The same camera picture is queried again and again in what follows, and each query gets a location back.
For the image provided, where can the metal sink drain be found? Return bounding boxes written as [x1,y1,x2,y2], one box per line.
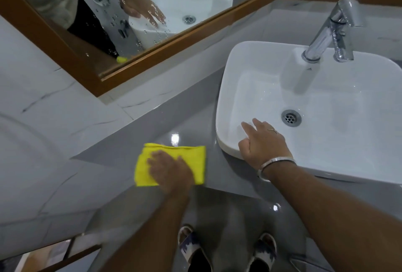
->
[281,109,303,128]

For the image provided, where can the silver bracelet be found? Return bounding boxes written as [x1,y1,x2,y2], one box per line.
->
[257,157,298,183]

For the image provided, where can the person's right hand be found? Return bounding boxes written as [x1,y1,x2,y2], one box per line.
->
[238,118,294,172]

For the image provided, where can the large wooden framed mirror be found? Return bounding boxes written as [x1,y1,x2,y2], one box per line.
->
[0,0,286,98]

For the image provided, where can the white ceramic sink basin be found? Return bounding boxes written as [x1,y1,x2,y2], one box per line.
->
[215,41,402,186]

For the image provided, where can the wooden cabinet frame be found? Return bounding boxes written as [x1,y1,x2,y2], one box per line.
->
[37,233,103,272]

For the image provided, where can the person's right forearm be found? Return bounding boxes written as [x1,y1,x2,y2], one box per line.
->
[262,159,402,272]

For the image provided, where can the person's left hand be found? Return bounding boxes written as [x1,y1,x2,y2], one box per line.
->
[147,150,195,199]

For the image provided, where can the chrome faucet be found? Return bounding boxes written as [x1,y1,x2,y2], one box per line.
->
[301,0,365,63]

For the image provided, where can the yellow cleaning cloth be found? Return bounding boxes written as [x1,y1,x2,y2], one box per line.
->
[134,143,207,187]

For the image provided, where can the patterned white sandal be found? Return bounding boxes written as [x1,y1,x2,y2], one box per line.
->
[247,233,278,272]
[177,225,213,272]

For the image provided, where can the person's left forearm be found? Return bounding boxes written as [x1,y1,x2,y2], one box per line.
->
[100,187,193,272]

